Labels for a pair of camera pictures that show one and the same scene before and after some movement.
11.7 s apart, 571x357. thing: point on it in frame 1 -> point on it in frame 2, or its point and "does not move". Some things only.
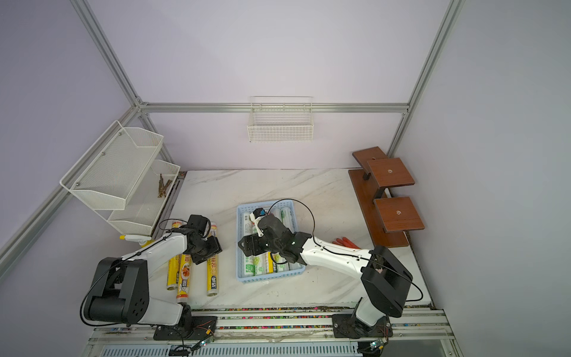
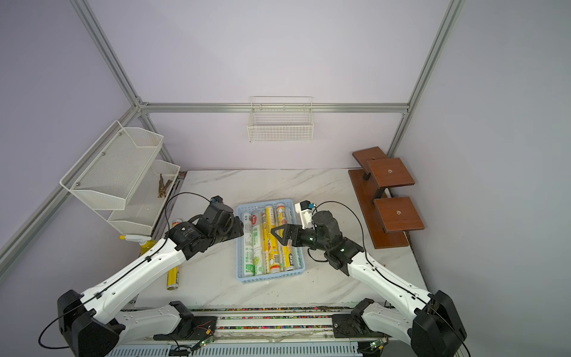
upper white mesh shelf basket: x=109 y=173 does not move
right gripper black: x=250 y=240 -> x=290 y=233
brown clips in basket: x=163 y=187 does not move
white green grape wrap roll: x=260 y=259 does not move
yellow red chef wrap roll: x=184 y=281 -> x=271 y=242
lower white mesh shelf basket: x=141 y=213 does not move
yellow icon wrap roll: x=173 y=265 does not move
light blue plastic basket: x=267 y=265 does not move
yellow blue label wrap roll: x=213 y=268 -> x=289 y=253
